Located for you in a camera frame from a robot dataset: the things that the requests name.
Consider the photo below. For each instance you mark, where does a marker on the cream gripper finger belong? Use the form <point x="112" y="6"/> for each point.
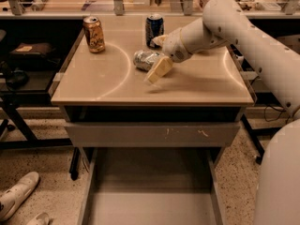
<point x="159" y="69"/>
<point x="159" y="40"/>

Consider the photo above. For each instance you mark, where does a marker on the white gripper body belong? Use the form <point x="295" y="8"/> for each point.
<point x="172" y="46"/>

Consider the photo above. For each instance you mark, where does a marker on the crushed green 7up can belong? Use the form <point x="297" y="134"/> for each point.
<point x="144" y="60"/>

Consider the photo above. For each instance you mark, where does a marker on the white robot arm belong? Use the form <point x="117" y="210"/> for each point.
<point x="224" y="22"/>

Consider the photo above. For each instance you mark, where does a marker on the dark blue soda can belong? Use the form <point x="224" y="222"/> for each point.
<point x="154" y="27"/>

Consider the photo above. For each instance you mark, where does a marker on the gold soda can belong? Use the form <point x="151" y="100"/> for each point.
<point x="94" y="34"/>

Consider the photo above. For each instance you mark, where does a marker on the grey drawer cabinet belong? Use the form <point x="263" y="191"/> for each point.
<point x="108" y="103"/>

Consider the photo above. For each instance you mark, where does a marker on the open grey middle drawer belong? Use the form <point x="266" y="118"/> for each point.
<point x="151" y="186"/>

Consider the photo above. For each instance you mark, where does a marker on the black bag on shelf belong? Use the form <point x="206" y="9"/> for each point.
<point x="35" y="57"/>

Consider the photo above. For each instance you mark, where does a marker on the white shoe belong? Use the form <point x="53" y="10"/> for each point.
<point x="40" y="219"/>
<point x="11" y="200"/>

